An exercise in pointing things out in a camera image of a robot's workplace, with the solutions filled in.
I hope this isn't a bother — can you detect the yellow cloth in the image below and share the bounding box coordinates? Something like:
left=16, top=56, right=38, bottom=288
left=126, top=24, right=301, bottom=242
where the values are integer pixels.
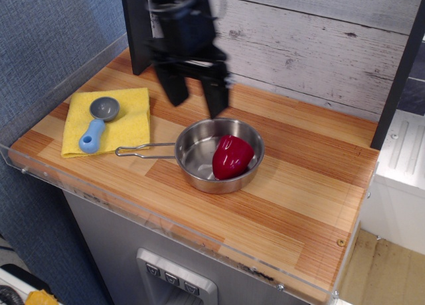
left=60, top=87, right=151, bottom=159

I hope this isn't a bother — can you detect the blue grey toy scoop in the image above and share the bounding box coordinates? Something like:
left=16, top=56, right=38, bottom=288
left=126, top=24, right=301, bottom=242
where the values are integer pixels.
left=78, top=96, right=120, bottom=154

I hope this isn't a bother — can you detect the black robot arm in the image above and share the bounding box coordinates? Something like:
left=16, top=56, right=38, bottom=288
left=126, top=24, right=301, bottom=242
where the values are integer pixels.
left=147, top=0, right=229, bottom=118

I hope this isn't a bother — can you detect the small steel pot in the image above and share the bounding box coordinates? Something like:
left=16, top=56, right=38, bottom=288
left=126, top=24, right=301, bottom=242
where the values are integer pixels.
left=115, top=118, right=265, bottom=194

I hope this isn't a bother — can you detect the right black shelf post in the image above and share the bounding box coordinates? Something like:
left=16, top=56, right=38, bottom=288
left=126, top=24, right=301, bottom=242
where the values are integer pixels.
left=370, top=0, right=424, bottom=150

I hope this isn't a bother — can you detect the white ribbed appliance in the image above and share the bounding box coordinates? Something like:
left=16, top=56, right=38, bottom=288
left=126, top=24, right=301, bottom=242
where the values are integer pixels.
left=360, top=110, right=424, bottom=254

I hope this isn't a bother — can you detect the yellow black object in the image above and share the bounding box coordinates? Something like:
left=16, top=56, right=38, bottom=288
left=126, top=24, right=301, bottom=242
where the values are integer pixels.
left=25, top=290, right=59, bottom=305

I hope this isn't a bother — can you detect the black shelf post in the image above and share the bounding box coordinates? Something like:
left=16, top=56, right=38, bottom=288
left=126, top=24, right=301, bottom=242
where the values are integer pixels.
left=122, top=0, right=153, bottom=75
left=370, top=0, right=424, bottom=150

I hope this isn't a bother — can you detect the red toy beet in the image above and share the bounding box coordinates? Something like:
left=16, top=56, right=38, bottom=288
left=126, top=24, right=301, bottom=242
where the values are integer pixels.
left=212, top=135, right=254, bottom=180

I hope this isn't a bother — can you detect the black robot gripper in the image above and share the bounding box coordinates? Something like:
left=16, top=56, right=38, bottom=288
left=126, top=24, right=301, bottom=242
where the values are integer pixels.
left=148, top=0, right=229, bottom=119

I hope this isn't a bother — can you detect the grey toy fridge cabinet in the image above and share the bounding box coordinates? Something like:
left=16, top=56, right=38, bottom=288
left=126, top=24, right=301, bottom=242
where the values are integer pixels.
left=65, top=193, right=303, bottom=304

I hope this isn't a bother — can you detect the left black shelf post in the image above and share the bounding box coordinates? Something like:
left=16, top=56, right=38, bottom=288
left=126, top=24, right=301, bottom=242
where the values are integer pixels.
left=122, top=0, right=153, bottom=75

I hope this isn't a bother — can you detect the clear acrylic guard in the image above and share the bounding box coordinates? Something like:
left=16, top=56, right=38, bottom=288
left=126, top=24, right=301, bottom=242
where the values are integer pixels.
left=0, top=32, right=379, bottom=302

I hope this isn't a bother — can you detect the silver dispenser panel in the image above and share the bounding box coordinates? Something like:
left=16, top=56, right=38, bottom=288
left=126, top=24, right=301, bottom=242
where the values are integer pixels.
left=136, top=248, right=218, bottom=304

